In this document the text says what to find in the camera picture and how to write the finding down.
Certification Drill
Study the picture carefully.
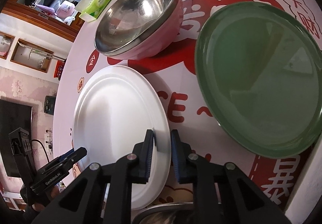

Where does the green round plate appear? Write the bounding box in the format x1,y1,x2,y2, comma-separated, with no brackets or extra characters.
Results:
195,2,321,159

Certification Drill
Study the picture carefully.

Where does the pink steel bowl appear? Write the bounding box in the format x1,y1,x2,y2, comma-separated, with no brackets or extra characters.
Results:
94,0,183,61

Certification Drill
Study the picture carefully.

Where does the green tissue box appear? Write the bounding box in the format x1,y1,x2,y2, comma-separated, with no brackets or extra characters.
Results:
75,0,111,23

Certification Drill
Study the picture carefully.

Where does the small steel bowl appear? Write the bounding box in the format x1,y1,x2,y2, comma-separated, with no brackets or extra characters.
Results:
132,202,194,223

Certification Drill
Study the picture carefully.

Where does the printed pink tablecloth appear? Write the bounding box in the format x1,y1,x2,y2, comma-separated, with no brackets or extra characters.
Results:
52,0,322,224

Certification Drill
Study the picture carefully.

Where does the red basket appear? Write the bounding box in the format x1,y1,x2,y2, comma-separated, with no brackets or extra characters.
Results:
54,61,65,80

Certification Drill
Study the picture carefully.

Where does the white round plate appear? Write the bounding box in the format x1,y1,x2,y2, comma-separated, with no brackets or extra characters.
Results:
73,65,171,210

